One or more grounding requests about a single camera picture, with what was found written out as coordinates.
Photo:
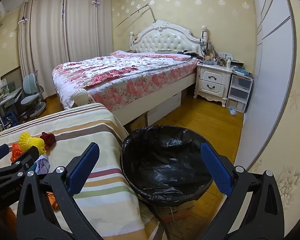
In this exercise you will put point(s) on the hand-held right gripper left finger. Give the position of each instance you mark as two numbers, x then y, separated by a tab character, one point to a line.
82	166

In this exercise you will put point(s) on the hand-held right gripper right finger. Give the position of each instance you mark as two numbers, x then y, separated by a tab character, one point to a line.
217	170

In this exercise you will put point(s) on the orange foam fruit net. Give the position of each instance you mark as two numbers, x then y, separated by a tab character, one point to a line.
15	151

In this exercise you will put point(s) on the yellow foam fruit net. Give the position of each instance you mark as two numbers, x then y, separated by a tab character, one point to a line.
30	141

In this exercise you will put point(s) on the dark red cloth scrap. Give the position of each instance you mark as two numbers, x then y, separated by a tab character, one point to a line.
48	138

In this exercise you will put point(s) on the bin with black bag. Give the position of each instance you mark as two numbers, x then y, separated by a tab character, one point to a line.
165	160

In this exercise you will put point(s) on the orange clothing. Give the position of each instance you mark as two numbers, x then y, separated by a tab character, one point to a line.
10	217

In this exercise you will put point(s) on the striped sheet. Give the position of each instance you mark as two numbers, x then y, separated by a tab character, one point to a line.
102	135

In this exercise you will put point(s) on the cardboard box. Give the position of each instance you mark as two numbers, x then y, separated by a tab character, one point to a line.
182	208

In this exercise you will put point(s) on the grey desk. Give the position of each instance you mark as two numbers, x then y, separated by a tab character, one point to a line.
12	96

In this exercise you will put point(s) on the crumpled blue-white bag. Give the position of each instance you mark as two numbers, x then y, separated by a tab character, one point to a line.
233	111

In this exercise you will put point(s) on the blue-grey desk chair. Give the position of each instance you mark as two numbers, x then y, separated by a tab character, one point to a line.
30	85

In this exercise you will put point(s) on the white storage box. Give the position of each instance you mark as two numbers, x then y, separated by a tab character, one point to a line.
165	107

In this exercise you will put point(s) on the clear plastic drawer unit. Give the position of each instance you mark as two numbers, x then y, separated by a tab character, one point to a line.
237	90

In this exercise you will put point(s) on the white nightstand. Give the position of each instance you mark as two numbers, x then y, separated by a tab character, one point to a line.
212	80

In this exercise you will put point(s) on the bed with floral cover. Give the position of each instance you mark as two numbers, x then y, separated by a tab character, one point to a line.
120	72

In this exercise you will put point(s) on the nightstand clutter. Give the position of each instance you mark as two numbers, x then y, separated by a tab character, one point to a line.
215	58

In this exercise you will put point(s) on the beige curtain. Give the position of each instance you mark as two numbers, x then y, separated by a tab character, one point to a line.
45	42
90	30

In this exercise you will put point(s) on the dark items on bed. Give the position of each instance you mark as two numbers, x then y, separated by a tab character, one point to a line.
190	53

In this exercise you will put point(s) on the white wardrobe door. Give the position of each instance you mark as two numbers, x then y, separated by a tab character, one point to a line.
272	55

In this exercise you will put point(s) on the white curtain clip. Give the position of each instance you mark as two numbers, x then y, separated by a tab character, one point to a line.
23	20
96	3

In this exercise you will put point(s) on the white tufted headboard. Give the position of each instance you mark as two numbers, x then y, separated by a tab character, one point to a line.
165	40

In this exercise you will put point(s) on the thin metal pole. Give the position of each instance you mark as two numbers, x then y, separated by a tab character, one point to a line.
132	15

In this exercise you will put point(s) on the white bed frame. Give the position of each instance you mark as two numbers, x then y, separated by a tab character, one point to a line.
187	82

